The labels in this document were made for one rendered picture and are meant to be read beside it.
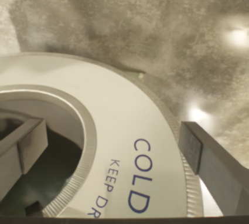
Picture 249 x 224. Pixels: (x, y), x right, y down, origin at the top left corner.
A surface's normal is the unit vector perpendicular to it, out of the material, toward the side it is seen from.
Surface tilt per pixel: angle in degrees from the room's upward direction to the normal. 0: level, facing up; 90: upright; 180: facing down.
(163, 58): 0
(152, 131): 90
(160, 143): 90
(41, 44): 0
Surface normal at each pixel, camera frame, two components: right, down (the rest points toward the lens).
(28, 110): 0.15, 0.65
